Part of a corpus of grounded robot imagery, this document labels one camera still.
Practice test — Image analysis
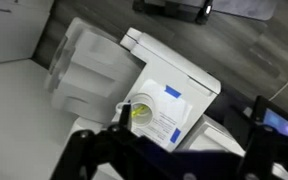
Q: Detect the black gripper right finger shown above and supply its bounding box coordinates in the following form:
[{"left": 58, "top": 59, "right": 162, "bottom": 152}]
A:
[{"left": 239, "top": 123, "right": 288, "bottom": 180}]

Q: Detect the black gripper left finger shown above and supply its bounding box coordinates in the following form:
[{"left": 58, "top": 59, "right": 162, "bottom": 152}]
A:
[{"left": 50, "top": 103, "right": 172, "bottom": 180}]

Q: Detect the large white office printer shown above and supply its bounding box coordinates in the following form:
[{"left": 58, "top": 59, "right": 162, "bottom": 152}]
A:
[{"left": 43, "top": 16, "right": 248, "bottom": 180}]

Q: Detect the black touchscreen control panel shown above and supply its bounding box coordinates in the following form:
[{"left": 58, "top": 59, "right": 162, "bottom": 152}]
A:
[{"left": 250, "top": 94, "right": 288, "bottom": 138}]

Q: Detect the blue tape piece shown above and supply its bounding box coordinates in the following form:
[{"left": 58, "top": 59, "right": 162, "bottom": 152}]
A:
[
  {"left": 169, "top": 128, "right": 183, "bottom": 145},
  {"left": 164, "top": 84, "right": 183, "bottom": 100}
]

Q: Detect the printed white instruction sheet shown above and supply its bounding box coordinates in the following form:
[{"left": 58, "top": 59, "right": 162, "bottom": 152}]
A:
[{"left": 130, "top": 78, "right": 194, "bottom": 153}]

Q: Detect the grey floor mat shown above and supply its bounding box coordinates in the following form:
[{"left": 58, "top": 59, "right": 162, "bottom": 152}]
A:
[{"left": 213, "top": 0, "right": 278, "bottom": 22}]

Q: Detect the white drawer cabinet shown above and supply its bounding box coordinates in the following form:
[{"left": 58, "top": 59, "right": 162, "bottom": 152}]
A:
[{"left": 0, "top": 0, "right": 57, "bottom": 66}]

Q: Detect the thin white floor cable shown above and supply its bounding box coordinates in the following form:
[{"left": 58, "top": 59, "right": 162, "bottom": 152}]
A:
[{"left": 268, "top": 64, "right": 288, "bottom": 102}]

